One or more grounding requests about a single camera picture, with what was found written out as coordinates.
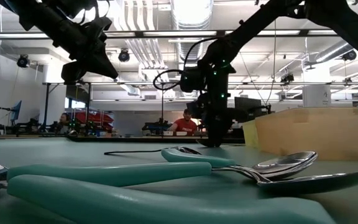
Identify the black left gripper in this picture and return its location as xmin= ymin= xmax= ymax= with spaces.
xmin=61 ymin=18 xmax=119 ymax=84

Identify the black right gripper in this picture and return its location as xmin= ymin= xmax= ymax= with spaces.
xmin=187 ymin=62 xmax=248 ymax=147

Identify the spoon with teal handle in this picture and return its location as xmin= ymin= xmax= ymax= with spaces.
xmin=6 ymin=151 xmax=319 ymax=188
xmin=0 ymin=157 xmax=336 ymax=224
xmin=161 ymin=146 xmax=358 ymax=196

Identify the black monitor on arm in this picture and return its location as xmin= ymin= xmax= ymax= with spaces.
xmin=234 ymin=96 xmax=263 ymax=122

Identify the yellow plastic bin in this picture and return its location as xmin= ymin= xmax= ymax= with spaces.
xmin=242 ymin=120 xmax=260 ymax=149

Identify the person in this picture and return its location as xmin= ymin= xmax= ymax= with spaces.
xmin=56 ymin=112 xmax=71 ymax=134
xmin=168 ymin=108 xmax=198 ymax=133

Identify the red storage rack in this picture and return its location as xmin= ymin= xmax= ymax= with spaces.
xmin=73 ymin=108 xmax=114 ymax=133

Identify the background robot workstation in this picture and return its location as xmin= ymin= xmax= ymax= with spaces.
xmin=141 ymin=121 xmax=171 ymax=138

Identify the green table mat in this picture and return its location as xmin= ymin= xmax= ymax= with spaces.
xmin=0 ymin=136 xmax=358 ymax=224

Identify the tilted blue monitor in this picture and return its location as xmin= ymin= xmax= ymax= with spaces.
xmin=9 ymin=100 xmax=23 ymax=122

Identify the beige plastic bin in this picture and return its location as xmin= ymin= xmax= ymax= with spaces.
xmin=255 ymin=107 xmax=358 ymax=162

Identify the black metal rig frame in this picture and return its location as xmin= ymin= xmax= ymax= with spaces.
xmin=42 ymin=80 xmax=210 ymax=138

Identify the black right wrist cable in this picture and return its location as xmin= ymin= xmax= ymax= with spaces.
xmin=152 ymin=69 xmax=185 ymax=91

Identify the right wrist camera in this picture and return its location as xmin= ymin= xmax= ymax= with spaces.
xmin=180 ymin=66 xmax=207 ymax=93

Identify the black overhead frame beam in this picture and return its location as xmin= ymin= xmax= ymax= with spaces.
xmin=0 ymin=29 xmax=358 ymax=40

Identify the black metal table frame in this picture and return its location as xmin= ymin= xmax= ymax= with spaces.
xmin=65 ymin=135 xmax=245 ymax=144

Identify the black hanging cable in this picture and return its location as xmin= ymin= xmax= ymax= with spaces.
xmin=264 ymin=18 xmax=277 ymax=105

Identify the silver ribbed ventilation duct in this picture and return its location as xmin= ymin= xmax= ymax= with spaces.
xmin=171 ymin=0 xmax=214 ymax=63

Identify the silver slanted ventilation duct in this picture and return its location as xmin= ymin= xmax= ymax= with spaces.
xmin=314 ymin=39 xmax=358 ymax=63

